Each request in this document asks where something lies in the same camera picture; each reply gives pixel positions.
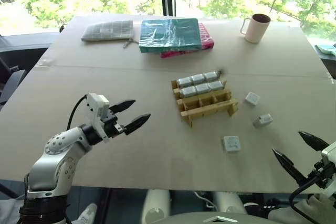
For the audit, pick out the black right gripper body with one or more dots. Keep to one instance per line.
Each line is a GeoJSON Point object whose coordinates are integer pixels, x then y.
{"type": "Point", "coordinates": [317, 174]}

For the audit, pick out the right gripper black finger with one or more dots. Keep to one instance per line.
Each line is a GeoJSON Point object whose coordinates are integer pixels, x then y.
{"type": "Point", "coordinates": [287, 166]}
{"type": "Point", "coordinates": [313, 141]}

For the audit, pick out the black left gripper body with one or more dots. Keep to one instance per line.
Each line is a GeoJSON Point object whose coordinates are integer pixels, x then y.
{"type": "Point", "coordinates": [111, 127]}

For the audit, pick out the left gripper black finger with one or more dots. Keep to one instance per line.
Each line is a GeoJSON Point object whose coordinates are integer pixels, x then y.
{"type": "Point", "coordinates": [136, 123]}
{"type": "Point", "coordinates": [123, 105]}

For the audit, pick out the wooden slotted rack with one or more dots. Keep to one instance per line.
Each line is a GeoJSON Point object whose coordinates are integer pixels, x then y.
{"type": "Point", "coordinates": [207, 106]}

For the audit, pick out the white rounded robot leg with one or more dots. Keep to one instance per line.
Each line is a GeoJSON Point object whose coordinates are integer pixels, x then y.
{"type": "Point", "coordinates": [228, 202]}
{"type": "Point", "coordinates": [156, 205]}

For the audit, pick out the dark side desk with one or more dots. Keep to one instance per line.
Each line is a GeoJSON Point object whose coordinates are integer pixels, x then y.
{"type": "Point", "coordinates": [328, 66]}

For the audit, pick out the teal plastic-wrapped book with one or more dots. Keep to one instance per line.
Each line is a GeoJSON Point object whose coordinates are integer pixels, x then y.
{"type": "Point", "coordinates": [169, 35]}

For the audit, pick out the white shoe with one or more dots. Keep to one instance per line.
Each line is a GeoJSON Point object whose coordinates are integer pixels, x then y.
{"type": "Point", "coordinates": [88, 214]}

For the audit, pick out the grey robot torso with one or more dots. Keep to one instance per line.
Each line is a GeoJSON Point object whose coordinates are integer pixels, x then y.
{"type": "Point", "coordinates": [212, 219]}

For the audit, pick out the teal tray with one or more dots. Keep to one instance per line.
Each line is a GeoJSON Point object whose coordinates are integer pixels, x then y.
{"type": "Point", "coordinates": [326, 49]}

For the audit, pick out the pink book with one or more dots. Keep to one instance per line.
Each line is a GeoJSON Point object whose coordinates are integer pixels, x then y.
{"type": "Point", "coordinates": [206, 39]}

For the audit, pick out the black office chair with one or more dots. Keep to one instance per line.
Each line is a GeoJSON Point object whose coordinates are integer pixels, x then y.
{"type": "Point", "coordinates": [10, 77]}

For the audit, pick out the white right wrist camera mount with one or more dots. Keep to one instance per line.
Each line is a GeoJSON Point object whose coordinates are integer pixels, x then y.
{"type": "Point", "coordinates": [330, 161]}

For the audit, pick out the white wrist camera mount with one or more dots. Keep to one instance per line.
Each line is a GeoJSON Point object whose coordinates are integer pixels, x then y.
{"type": "Point", "coordinates": [330, 161]}
{"type": "Point", "coordinates": [95, 108]}

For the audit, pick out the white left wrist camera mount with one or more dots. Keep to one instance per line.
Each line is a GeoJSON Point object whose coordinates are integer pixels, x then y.
{"type": "Point", "coordinates": [95, 108]}

